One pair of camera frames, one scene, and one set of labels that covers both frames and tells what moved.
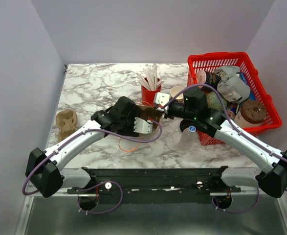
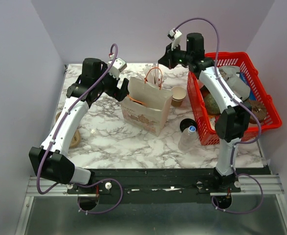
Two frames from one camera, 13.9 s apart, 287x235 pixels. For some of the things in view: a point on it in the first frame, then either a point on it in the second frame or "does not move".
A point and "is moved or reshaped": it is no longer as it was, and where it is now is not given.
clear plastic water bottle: (188, 140) does not move
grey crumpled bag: (230, 86) does not move
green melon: (213, 102) does not move
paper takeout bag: (152, 114) is moved or reshaped
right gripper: (167, 115) -> (165, 60)
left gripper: (130, 132) -> (120, 93)
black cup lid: (186, 123) does not move
